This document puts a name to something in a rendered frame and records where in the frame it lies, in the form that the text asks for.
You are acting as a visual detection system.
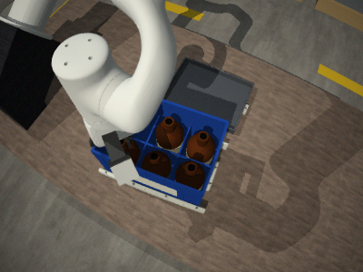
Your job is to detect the blue crate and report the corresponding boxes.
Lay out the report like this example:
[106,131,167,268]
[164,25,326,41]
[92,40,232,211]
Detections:
[132,99,229,207]

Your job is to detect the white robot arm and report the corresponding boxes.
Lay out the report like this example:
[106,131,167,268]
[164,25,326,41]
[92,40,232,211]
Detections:
[0,0,177,186]

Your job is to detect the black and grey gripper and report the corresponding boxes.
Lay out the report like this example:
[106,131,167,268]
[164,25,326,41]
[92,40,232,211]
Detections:
[83,120,135,148]

